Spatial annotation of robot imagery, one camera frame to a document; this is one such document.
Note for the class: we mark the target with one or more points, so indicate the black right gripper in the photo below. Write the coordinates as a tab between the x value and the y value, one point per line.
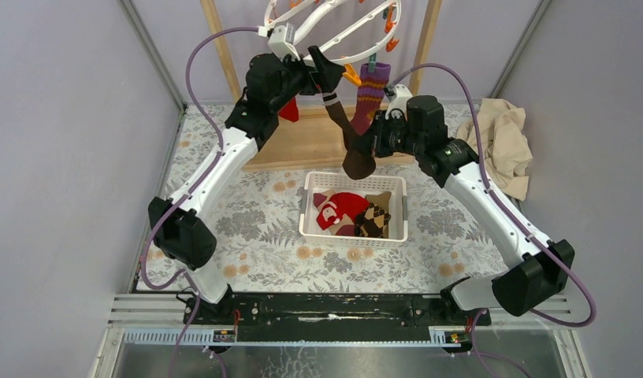
380	124

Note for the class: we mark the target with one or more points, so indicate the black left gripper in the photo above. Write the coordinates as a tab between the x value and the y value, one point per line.
323	75

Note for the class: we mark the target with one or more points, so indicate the dark brown sock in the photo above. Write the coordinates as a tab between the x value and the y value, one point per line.
358	163

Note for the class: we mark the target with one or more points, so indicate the small red sock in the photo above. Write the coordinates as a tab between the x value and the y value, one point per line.
290	112

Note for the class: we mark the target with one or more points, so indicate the red santa bear sock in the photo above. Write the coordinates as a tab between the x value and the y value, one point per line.
342	206

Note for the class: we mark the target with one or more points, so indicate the brown argyle sock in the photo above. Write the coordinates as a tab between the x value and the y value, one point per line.
373	222

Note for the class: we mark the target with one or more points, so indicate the beige maroon toe sock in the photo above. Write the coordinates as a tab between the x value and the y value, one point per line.
321	201

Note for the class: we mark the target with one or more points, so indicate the purple orange striped sock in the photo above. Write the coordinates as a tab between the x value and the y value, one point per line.
370	94

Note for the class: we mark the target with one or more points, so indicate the tan brown sock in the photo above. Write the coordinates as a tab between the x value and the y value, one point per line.
381	200

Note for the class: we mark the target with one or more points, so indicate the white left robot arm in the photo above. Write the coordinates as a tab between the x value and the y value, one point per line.
177	223

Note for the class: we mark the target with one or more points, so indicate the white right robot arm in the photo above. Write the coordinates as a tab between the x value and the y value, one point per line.
537	268

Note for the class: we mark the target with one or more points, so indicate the wooden hanger stand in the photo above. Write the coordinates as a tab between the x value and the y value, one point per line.
314	141

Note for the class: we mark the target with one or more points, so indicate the white round clip hanger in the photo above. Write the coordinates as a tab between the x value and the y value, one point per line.
338	21

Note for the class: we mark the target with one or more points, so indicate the orange clothes peg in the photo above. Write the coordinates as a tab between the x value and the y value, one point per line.
351	75
388	16

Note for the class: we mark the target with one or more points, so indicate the teal clothes peg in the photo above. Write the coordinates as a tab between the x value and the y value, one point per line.
372	63

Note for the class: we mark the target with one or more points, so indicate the white plastic basket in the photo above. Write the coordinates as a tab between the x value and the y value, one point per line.
332	201

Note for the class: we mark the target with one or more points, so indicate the beige crumpled cloth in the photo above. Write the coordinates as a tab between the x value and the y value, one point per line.
505	148

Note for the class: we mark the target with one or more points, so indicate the floral patterned table mat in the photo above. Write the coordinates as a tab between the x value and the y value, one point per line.
259	246

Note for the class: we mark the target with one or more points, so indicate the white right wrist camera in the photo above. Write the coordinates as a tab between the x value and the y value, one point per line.
398	95

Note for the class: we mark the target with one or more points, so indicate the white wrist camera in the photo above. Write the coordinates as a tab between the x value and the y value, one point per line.
281	40
398	95

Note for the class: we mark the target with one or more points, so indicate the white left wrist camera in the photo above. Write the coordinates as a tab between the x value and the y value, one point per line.
281	40

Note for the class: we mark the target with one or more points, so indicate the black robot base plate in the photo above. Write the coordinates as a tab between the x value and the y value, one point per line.
347	312

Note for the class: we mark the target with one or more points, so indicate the grey cable duct rail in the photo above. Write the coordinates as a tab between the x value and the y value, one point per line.
407	336

